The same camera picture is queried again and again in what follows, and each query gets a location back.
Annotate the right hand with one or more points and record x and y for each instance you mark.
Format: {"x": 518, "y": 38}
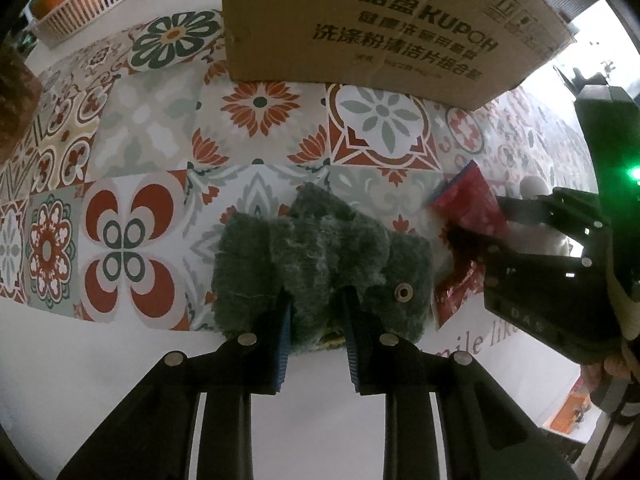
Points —
{"x": 615, "y": 366}

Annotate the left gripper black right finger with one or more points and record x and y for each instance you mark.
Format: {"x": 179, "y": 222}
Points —
{"x": 445, "y": 418}

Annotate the patterned tile table runner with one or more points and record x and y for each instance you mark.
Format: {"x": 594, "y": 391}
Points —
{"x": 141, "y": 148}

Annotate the brown glass vase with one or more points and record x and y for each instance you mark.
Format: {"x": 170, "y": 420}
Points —
{"x": 20, "y": 91}

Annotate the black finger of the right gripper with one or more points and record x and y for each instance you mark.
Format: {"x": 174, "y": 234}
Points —
{"x": 574, "y": 213}
{"x": 531, "y": 247}

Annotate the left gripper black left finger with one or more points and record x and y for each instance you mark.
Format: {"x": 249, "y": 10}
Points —
{"x": 192, "y": 413}

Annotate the white basket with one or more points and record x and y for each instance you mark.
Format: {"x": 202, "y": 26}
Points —
{"x": 67, "y": 19}

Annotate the brown cardboard box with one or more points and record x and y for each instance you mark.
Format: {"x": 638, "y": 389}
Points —
{"x": 462, "y": 53}

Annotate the red snack packet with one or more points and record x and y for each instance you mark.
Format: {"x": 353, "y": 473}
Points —
{"x": 472, "y": 216}

